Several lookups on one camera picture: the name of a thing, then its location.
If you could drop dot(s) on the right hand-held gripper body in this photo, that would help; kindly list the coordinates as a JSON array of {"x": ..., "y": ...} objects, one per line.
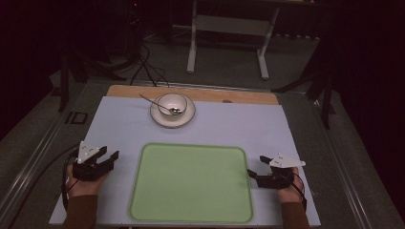
[{"x": 280, "y": 173}]

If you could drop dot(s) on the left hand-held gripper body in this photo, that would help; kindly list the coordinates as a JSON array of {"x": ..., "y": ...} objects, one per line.
[{"x": 86, "y": 165}]

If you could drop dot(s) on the person's left hand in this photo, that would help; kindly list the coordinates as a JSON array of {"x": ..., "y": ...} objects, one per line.
[{"x": 83, "y": 184}]

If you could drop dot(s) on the person's right hand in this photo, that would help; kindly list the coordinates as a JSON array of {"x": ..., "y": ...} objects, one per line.
[{"x": 291, "y": 191}]

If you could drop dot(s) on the white table mat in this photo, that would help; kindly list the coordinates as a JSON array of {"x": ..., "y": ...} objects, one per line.
[{"x": 121, "y": 127}]

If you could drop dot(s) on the green tray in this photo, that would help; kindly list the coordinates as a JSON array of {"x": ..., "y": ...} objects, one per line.
[{"x": 191, "y": 183}]

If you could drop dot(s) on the metal spoon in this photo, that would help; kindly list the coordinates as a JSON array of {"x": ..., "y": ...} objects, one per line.
[{"x": 159, "y": 104}]

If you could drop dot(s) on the white bowl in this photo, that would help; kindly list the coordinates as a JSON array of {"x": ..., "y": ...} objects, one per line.
[{"x": 173, "y": 103}]

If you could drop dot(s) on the white plate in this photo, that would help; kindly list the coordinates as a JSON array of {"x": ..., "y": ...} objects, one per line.
[{"x": 189, "y": 116}]

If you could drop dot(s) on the black stand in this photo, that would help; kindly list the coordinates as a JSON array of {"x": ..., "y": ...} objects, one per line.
[
  {"x": 318, "y": 82},
  {"x": 68, "y": 70}
]

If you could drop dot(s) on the white metal stand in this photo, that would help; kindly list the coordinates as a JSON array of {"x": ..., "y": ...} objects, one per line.
[{"x": 229, "y": 28}]

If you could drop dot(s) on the black floor bracket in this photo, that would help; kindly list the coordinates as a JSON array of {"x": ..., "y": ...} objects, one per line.
[{"x": 76, "y": 117}]

